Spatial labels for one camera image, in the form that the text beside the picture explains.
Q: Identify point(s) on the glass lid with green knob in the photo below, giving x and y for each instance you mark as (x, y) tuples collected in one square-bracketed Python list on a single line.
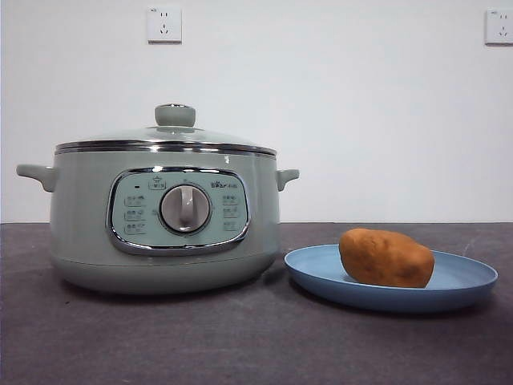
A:
[(175, 116)]

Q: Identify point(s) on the brown potato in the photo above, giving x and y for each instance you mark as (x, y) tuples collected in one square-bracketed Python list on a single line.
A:
[(384, 258)]

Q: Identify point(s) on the blue round plate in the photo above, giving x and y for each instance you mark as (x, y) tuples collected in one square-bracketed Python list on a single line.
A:
[(316, 268)]

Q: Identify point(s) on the pale green electric steamer pot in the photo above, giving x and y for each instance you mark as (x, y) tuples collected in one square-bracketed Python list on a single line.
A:
[(80, 224)]

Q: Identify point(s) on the white wall socket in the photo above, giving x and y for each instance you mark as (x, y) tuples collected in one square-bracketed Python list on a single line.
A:
[(500, 26), (164, 25)]

